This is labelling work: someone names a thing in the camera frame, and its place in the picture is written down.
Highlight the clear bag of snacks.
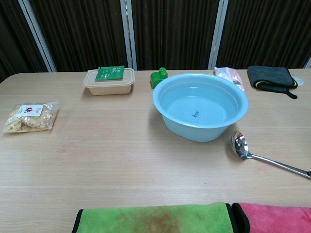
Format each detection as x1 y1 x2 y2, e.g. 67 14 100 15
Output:
2 100 60 134

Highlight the dark grey cloth yellow trim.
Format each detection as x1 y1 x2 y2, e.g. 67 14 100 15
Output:
247 65 298 100

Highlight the green printed packet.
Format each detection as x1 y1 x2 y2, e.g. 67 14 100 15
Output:
94 65 125 82

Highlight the round white table grommet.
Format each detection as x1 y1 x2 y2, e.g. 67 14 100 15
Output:
291 75 306 87

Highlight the pink microfibre towel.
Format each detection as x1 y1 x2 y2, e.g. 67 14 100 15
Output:
232 202 311 233

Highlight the green toy building block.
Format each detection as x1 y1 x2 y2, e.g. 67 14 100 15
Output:
150 67 169 89

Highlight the pink and white plastic packet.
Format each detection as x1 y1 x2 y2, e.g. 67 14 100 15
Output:
213 67 245 92

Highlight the green microfibre towel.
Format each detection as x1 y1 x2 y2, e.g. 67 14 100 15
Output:
71 202 234 233

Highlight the beige lidded food box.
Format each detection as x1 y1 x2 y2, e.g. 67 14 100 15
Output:
82 67 136 96

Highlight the stainless steel ladle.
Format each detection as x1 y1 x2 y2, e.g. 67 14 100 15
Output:
230 130 311 180

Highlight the light blue plastic basin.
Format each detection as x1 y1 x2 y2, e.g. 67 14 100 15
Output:
152 73 249 143

